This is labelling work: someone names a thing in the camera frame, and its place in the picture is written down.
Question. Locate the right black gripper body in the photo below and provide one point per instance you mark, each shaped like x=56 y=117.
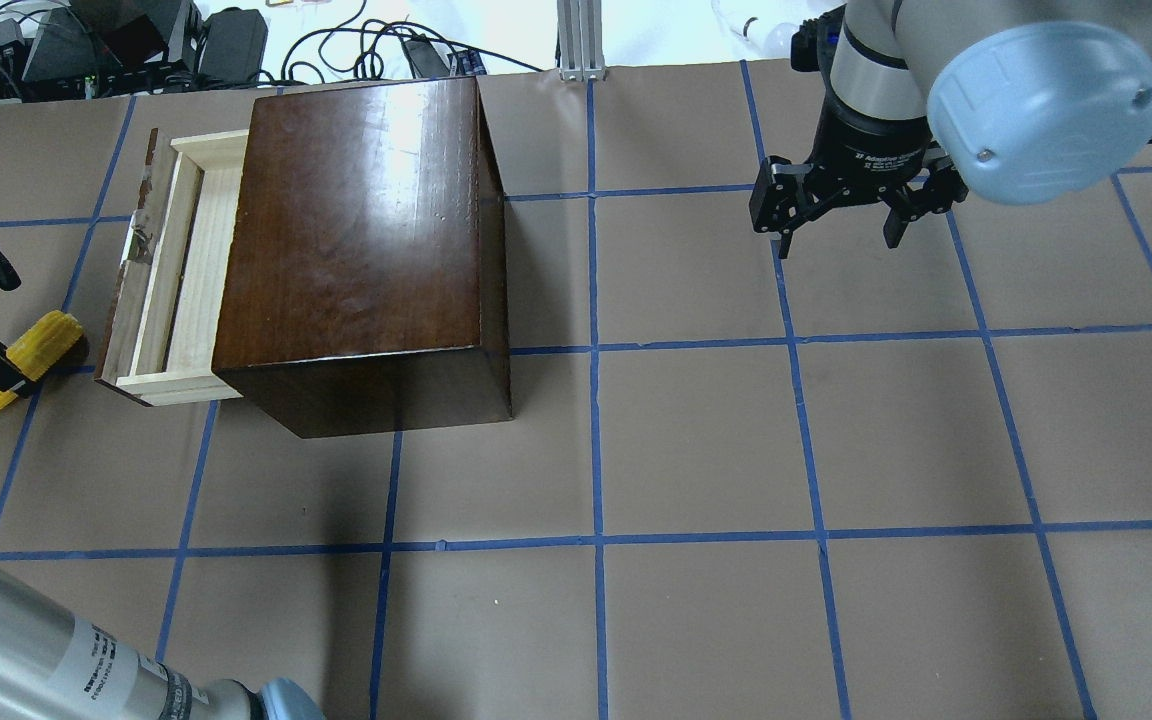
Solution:
x=872 y=147

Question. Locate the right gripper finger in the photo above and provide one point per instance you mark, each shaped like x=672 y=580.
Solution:
x=787 y=195
x=942 y=189

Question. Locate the yellow corn cob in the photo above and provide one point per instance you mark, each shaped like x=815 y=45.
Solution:
x=38 y=350

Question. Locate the light wood drawer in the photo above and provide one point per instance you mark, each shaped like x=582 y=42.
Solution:
x=163 y=319

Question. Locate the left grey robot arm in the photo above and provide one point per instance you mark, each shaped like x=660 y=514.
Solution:
x=54 y=664

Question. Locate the dark wooden drawer cabinet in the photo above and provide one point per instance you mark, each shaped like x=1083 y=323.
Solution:
x=366 y=287

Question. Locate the aluminium frame post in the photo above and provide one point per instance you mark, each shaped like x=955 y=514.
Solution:
x=580 y=54

